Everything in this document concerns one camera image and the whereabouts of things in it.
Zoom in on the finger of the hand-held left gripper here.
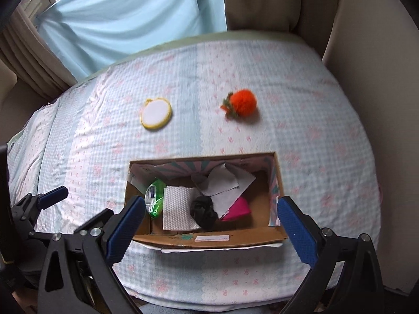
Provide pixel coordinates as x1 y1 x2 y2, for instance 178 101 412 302
11 186 69 236

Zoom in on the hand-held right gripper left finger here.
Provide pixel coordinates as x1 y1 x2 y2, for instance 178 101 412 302
37 195 146 314

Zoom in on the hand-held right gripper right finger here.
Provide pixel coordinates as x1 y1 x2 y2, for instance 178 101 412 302
277 195 384 314

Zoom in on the green wet wipes packet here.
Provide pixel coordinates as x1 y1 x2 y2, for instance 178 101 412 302
144 178 168 219

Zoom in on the cardboard box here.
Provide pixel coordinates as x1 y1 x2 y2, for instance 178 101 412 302
125 151 289 254

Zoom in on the white paper towel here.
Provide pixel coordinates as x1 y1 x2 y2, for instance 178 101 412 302
162 185 202 231

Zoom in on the magenta zipper pouch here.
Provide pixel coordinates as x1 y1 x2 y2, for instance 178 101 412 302
219 197 252 222

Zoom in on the black scrunchie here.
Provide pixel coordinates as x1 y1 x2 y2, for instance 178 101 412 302
189 195 218 229

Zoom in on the grey zigzag-edged cloth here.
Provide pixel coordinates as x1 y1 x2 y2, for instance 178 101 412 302
190 162 257 221

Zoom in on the beige padded headboard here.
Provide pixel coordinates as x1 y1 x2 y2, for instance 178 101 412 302
0 62 71 148

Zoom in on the round yellow white compact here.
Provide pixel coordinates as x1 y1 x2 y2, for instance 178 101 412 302
140 97 173 129

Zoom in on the beige pleated curtain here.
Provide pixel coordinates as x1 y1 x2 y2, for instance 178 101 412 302
0 5 80 101

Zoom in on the orange pompom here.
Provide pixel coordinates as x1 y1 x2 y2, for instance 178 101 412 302
219 88 259 119

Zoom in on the green mattress sheet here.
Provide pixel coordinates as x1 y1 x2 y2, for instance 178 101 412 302
7 30 315 153

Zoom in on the light blue hanging cloth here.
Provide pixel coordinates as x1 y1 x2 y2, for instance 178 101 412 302
35 0 229 82

